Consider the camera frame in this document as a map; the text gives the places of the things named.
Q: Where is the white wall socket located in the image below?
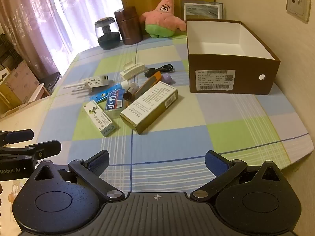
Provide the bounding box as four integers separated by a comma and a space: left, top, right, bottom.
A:
286, 0, 312, 22

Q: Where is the cartoon printed cloth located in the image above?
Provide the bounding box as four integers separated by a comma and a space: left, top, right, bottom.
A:
0, 178, 23, 205

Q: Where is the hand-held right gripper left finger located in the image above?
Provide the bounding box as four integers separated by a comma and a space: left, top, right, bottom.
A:
31, 150, 126, 202

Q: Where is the brown cardboard box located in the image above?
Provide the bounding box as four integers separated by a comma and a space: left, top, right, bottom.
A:
186, 19, 281, 96

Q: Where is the blue white medicine box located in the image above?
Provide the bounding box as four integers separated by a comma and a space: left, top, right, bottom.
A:
105, 90, 127, 112

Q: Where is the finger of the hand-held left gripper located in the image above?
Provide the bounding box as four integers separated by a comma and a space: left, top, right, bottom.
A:
0, 129, 34, 145
0, 140, 62, 168

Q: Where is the glass jar with black base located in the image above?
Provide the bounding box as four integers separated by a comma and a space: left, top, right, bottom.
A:
94, 17, 122, 50

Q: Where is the blue tube with white cap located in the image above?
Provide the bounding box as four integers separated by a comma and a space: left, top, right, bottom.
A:
92, 80, 131, 102

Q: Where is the plain cardboard carton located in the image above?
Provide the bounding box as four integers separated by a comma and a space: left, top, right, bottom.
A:
4, 60, 39, 105

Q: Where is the cream plastic clip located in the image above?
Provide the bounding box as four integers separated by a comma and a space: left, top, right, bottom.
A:
120, 60, 146, 79

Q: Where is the black coiled cable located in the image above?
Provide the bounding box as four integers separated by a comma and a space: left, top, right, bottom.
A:
144, 64, 176, 78

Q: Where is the brown spray bottle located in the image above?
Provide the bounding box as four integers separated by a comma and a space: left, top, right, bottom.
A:
123, 83, 139, 102

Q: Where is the sheer pink curtain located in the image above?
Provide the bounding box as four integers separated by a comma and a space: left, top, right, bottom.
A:
0, 0, 123, 77

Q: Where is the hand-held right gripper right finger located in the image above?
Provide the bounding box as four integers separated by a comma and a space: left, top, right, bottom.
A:
193, 150, 283, 202

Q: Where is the green white medicine box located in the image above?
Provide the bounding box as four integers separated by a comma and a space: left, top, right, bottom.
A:
84, 101, 114, 137

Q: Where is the gold white carton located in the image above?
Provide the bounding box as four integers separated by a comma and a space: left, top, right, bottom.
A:
120, 81, 178, 135

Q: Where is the pink starfish plush toy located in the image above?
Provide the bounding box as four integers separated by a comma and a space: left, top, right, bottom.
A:
140, 0, 187, 39

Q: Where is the orange slim packet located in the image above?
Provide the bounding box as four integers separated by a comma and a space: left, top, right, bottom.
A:
134, 71, 162, 99

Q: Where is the white router with antennas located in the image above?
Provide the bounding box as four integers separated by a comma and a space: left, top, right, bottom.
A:
63, 75, 114, 96

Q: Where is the brown metal canister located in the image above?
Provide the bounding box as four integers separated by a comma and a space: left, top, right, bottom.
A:
114, 6, 144, 45

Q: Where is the silver picture frame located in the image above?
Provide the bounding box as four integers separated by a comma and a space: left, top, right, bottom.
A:
181, 0, 224, 21

